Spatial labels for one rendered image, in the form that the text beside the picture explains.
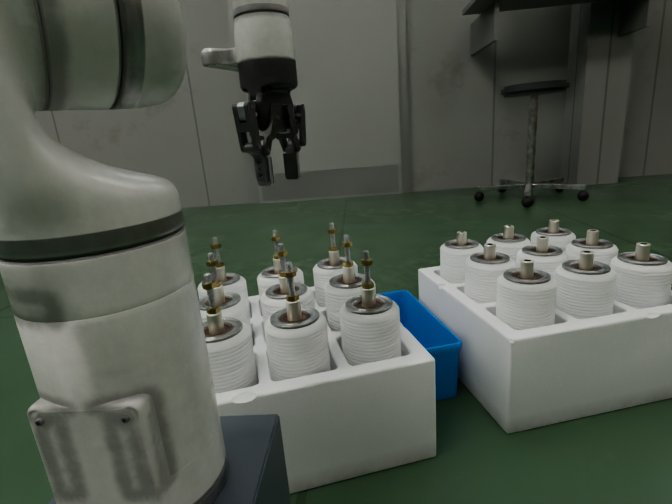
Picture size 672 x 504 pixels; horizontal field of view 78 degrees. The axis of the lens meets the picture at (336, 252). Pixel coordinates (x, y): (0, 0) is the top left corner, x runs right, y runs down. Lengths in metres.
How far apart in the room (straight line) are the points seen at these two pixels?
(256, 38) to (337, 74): 2.92
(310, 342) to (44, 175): 0.46
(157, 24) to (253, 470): 0.27
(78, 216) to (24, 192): 0.02
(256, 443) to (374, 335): 0.34
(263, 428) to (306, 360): 0.28
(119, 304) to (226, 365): 0.40
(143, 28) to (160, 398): 0.19
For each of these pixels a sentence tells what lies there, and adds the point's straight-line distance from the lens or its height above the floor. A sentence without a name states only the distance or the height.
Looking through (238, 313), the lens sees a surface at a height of 0.24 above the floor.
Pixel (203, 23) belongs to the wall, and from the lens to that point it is 3.78.
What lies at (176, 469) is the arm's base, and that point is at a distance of 0.28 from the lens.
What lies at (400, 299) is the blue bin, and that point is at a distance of 1.08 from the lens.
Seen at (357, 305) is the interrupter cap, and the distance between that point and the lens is 0.66.
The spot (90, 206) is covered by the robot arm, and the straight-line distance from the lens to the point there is 0.22.
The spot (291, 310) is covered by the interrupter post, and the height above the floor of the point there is 0.27.
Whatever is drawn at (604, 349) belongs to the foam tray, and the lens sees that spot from 0.85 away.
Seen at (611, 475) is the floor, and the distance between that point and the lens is 0.81.
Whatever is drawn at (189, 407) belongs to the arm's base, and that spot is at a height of 0.37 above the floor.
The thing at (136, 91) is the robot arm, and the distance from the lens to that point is 0.25.
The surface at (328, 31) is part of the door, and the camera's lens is 3.53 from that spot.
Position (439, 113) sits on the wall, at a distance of 3.56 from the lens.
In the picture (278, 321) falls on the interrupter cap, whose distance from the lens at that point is 0.63.
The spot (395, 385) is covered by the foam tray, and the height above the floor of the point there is 0.15.
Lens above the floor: 0.52
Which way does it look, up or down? 16 degrees down
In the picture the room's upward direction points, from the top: 5 degrees counter-clockwise
